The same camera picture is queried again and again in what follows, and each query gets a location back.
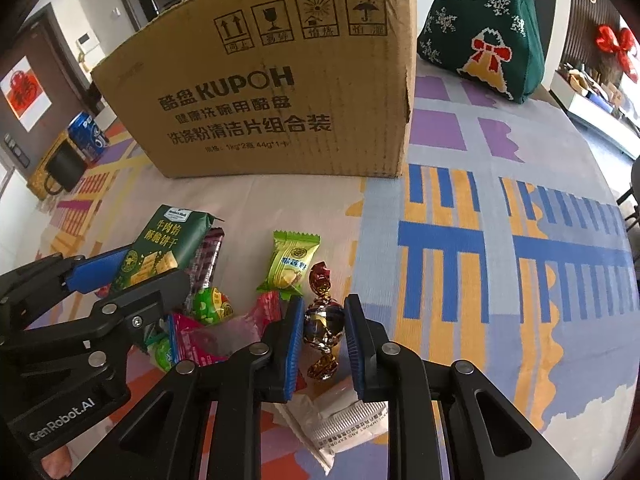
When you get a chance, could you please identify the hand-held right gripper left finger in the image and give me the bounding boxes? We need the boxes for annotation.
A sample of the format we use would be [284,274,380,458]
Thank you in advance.
[65,295,306,480]

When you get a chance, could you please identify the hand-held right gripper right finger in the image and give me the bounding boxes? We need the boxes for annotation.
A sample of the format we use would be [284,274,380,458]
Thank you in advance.
[344,293,596,480]

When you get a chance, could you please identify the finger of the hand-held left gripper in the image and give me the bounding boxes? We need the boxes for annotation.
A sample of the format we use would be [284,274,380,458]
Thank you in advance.
[0,247,127,331]
[0,269,192,396]

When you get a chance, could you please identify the foil chocolate candy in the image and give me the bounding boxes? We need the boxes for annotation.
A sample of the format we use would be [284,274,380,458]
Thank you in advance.
[302,260,346,383]

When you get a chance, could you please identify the green biscuit packet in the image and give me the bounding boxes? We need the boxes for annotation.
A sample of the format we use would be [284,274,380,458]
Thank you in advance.
[111,204,226,293]

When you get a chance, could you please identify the purple striped snack bar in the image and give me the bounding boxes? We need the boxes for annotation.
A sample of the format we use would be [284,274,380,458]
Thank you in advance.
[187,227,226,311]

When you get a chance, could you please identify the brown cardboard box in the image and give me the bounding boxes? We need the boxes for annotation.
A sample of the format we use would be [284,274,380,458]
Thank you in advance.
[90,0,418,179]

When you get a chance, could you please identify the green lollipop with red print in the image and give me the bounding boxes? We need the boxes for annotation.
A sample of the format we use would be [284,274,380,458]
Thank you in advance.
[192,287,235,326]

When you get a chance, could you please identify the white snack packet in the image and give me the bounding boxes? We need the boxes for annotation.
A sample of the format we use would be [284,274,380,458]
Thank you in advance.
[272,380,391,476]

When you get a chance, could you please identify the pink snack packet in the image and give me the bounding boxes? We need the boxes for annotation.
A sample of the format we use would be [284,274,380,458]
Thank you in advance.
[167,292,283,368]

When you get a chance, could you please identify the yellow-green candy packet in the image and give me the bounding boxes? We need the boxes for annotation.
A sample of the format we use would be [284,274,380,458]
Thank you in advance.
[256,230,321,295]

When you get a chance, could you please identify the black mug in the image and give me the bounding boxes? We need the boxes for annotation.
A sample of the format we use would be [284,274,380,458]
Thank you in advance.
[42,142,86,196]

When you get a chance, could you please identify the blue soda can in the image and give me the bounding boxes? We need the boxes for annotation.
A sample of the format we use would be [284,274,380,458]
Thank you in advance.
[67,111,111,163]

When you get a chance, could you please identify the colourful patterned tablecloth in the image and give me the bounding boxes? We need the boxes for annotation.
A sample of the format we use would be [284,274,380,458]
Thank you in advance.
[0,60,640,480]

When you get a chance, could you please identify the white cabinet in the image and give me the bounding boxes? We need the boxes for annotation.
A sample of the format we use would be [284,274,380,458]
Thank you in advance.
[552,67,640,161]

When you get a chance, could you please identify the green knitted bag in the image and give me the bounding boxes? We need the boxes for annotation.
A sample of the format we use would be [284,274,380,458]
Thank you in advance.
[417,0,546,106]

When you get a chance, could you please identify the red bow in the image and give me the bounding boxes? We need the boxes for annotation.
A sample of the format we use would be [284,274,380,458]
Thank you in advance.
[595,25,640,83]

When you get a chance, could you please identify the red wall poster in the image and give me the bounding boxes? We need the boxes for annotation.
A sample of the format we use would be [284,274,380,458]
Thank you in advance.
[0,57,51,121]

